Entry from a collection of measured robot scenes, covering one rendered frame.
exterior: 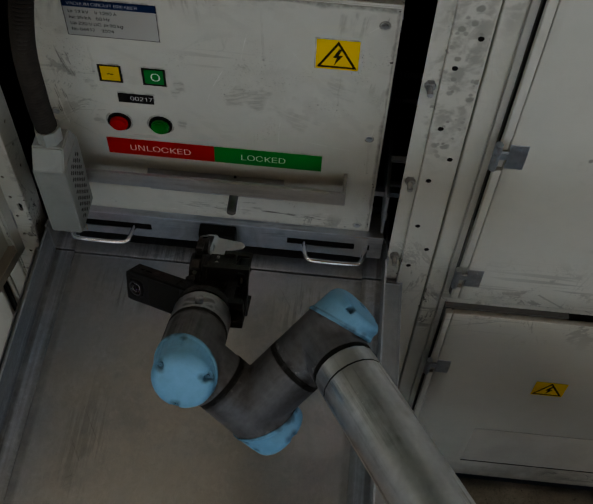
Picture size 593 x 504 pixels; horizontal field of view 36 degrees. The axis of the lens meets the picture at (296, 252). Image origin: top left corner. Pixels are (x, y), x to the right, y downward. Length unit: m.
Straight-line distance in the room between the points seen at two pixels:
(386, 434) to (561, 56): 0.48
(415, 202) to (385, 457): 0.51
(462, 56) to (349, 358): 0.39
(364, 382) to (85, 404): 0.57
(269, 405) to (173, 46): 0.48
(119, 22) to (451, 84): 0.43
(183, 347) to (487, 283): 0.62
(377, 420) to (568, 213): 0.51
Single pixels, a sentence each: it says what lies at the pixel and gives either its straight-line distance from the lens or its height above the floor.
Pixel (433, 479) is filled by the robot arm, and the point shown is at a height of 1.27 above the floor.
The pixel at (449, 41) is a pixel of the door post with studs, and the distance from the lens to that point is 1.11.
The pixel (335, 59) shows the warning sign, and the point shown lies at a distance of 1.19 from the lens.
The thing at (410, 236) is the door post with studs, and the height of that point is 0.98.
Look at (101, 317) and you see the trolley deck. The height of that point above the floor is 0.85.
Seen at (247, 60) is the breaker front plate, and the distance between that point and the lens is 1.21.
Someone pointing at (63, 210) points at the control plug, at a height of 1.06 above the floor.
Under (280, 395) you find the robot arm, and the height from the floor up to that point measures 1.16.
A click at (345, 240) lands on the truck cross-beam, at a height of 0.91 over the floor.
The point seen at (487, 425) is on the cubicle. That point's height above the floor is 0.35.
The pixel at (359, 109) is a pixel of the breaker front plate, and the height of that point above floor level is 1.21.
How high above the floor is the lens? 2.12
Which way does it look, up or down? 56 degrees down
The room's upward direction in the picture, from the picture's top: 3 degrees clockwise
